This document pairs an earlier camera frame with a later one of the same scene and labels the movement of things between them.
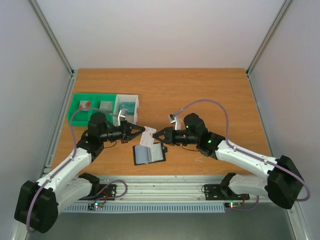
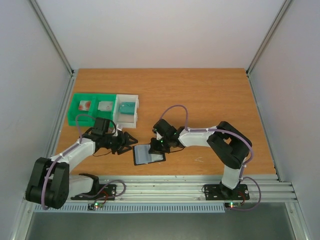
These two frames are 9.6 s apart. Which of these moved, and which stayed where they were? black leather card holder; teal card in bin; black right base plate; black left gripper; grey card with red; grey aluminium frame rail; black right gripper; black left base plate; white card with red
Moved: black left gripper; white card with red; black right gripper
Stayed: black leather card holder; black left base plate; grey aluminium frame rail; black right base plate; teal card in bin; grey card with red
